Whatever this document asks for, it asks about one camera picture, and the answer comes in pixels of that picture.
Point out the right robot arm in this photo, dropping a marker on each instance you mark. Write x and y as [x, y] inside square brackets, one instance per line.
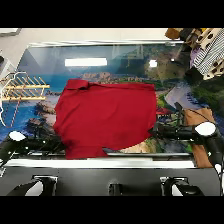
[190, 134]

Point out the heap of clothes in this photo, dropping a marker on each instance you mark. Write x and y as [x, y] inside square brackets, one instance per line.
[195, 38]

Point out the brown garment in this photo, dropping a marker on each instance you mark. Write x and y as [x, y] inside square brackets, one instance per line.
[201, 156]

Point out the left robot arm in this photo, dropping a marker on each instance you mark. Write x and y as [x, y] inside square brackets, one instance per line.
[23, 146]

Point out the silver frame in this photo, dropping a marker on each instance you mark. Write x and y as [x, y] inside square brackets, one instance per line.
[100, 163]

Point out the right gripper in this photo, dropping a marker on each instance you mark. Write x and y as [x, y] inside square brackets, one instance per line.
[162, 131]

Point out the red shirt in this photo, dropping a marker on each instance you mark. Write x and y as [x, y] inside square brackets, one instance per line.
[103, 116]

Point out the light wooden clothes hanger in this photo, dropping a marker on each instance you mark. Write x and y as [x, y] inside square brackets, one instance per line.
[28, 87]
[23, 98]

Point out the black and white striped garment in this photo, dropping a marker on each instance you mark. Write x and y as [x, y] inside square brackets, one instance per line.
[210, 55]

